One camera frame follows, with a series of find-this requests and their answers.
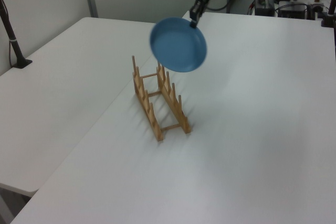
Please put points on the wooden plate rack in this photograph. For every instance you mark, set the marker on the wooden plate rack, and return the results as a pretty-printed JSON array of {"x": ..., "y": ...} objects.
[{"x": 158, "y": 132}]

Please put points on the black clamped camera pole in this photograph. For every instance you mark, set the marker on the black clamped camera pole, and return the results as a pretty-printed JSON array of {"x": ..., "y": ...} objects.
[{"x": 332, "y": 3}]

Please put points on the black box with silver parts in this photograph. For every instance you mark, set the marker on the black box with silver parts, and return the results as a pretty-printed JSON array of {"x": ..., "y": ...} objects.
[{"x": 315, "y": 11}]

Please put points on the black camera pole with base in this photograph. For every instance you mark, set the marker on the black camera pole with base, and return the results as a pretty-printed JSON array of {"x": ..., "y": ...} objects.
[{"x": 15, "y": 48}]

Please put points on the blue round plate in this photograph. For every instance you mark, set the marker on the blue round plate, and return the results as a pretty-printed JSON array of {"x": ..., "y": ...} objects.
[{"x": 176, "y": 45}]

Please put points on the small black electronics box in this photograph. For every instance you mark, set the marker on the small black electronics box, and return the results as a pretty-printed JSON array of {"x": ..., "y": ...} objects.
[{"x": 265, "y": 10}]

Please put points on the wide black electronics box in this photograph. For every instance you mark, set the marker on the wide black electronics box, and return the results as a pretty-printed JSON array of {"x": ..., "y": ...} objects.
[{"x": 291, "y": 12}]

